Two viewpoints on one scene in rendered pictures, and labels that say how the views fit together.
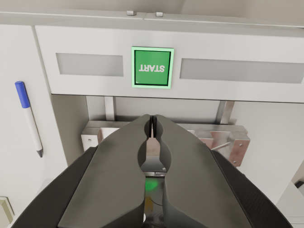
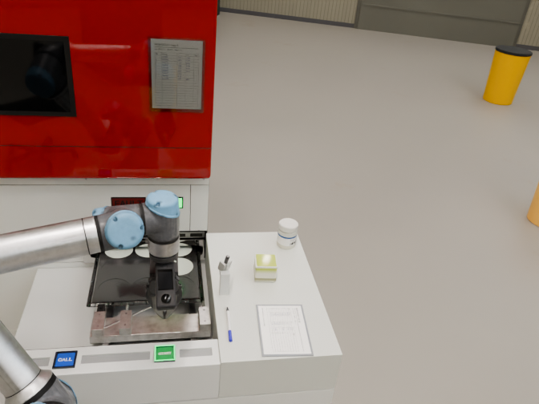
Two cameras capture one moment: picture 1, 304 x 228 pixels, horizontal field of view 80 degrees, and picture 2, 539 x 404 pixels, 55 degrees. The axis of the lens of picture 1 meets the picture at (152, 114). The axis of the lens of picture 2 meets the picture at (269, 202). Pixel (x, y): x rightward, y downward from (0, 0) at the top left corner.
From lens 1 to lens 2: 1.28 m
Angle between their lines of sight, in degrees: 31
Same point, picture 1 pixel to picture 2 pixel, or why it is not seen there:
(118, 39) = (181, 363)
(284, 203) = (12, 280)
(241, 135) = (95, 333)
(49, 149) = (222, 311)
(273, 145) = (52, 333)
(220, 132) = (111, 335)
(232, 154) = (102, 320)
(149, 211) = not seen: hidden behind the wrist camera
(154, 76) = (164, 350)
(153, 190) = not seen: hidden behind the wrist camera
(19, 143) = (238, 313)
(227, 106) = not seen: hidden behind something
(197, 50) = (142, 362)
